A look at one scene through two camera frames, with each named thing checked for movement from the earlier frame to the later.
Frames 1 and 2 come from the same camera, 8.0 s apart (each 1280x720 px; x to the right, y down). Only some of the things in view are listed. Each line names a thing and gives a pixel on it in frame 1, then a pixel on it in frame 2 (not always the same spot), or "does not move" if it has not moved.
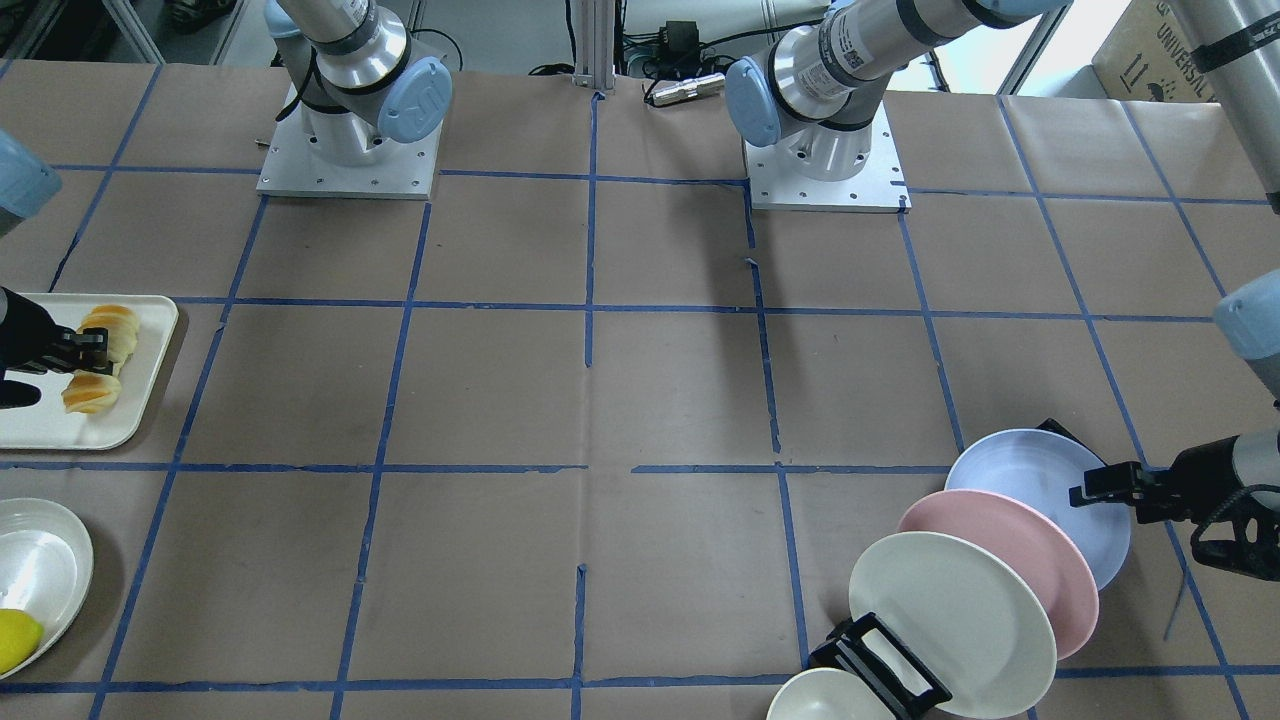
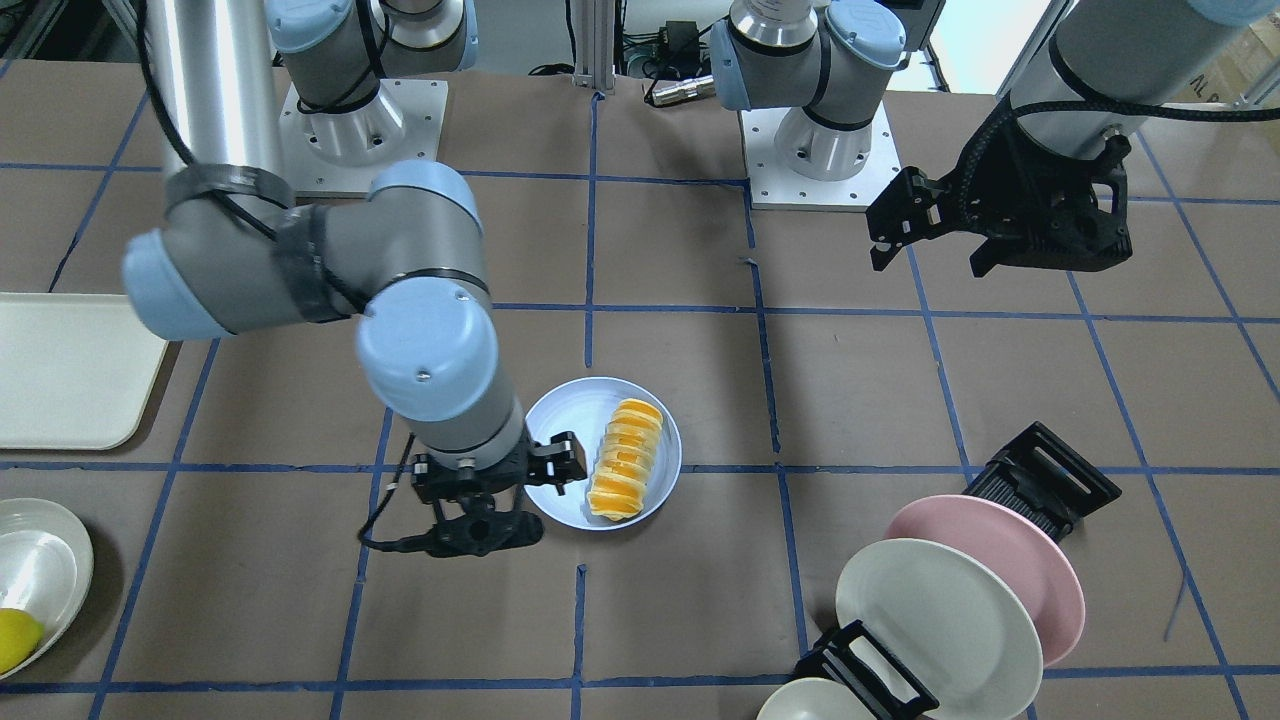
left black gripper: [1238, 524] -> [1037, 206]
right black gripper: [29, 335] -> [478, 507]
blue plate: [1044, 466] -> [587, 408]
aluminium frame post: [595, 39] does not move
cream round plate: [46, 567] does not move
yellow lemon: [20, 636] does not move
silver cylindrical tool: [689, 88] does not move
